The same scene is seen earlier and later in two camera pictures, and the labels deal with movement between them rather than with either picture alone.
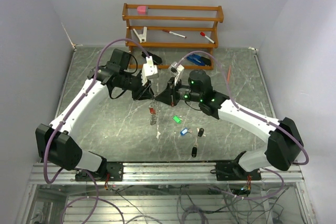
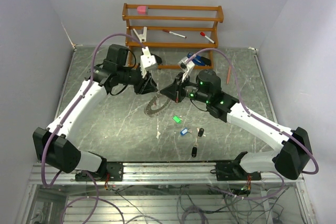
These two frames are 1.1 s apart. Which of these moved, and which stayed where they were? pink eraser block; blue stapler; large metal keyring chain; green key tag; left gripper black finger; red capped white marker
Moved: large metal keyring chain; left gripper black finger
Stayed: green key tag; red capped white marker; blue stapler; pink eraser block
